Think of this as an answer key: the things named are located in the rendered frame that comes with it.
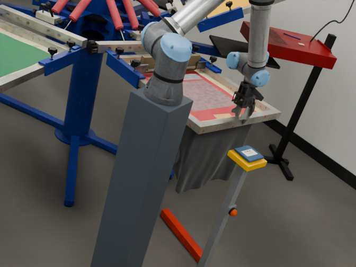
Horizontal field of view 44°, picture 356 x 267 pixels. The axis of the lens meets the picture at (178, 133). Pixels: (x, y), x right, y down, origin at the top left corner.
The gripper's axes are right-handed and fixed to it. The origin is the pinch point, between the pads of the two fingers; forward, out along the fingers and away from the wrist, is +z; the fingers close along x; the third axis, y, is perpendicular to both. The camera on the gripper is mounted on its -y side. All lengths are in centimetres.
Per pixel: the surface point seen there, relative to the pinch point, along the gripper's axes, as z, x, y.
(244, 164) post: 7.4, 22.8, 18.4
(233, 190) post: 25.5, 19.4, 13.9
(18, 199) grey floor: 98, -90, 67
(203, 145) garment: 17.7, -7.6, 12.0
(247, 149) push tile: 5.0, 16.8, 11.0
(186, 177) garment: 38.1, -9.3, 15.1
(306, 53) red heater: -10, -49, -116
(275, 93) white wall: 63, -115, -200
